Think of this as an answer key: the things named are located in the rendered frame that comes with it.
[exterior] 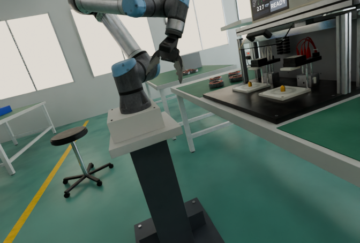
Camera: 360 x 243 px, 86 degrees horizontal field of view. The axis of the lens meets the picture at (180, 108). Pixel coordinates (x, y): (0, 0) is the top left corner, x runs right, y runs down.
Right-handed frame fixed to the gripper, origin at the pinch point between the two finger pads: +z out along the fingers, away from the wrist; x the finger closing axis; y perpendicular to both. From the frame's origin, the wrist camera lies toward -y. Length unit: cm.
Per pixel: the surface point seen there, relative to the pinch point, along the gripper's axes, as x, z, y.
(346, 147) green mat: -52, 5, -33
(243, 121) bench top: -35.9, 8.9, -1.6
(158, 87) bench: 29, 12, 148
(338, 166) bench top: -50, 10, -36
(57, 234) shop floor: 61, 129, 42
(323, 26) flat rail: -55, -33, -1
